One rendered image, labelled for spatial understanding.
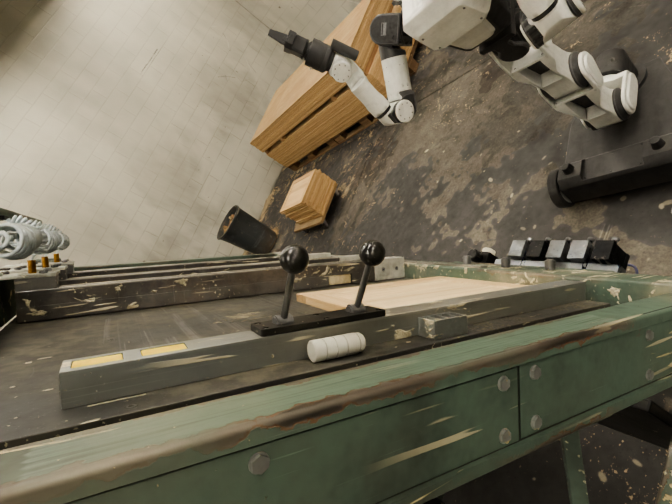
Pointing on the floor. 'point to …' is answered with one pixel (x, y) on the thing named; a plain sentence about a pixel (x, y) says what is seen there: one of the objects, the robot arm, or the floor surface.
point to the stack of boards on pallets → (326, 96)
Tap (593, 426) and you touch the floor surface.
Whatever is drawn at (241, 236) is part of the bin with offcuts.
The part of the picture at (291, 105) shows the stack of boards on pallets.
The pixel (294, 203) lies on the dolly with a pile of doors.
